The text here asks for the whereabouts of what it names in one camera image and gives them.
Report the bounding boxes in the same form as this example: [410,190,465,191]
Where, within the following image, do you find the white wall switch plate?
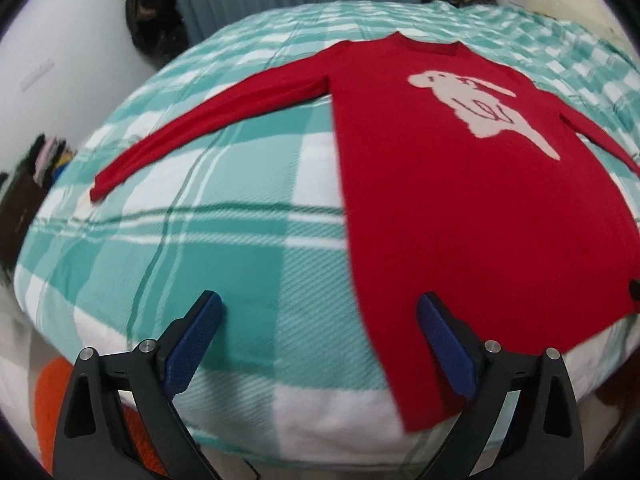
[18,58,55,93]

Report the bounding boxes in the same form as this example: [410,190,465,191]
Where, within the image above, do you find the black clothes hanging on wall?
[125,0,189,68]

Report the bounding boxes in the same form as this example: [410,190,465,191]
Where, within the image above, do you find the teal white plaid bed cover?
[14,1,639,469]

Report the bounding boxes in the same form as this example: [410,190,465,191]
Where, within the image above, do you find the orange fuzzy trousers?
[34,356,166,476]

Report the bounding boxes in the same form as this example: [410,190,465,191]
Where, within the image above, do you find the cream pillow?
[524,0,636,56]

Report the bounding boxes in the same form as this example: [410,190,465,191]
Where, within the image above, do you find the red sweater with white dog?
[90,32,639,432]

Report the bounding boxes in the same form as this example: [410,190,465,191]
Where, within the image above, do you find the clothes pile on left box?
[1,133,76,286]

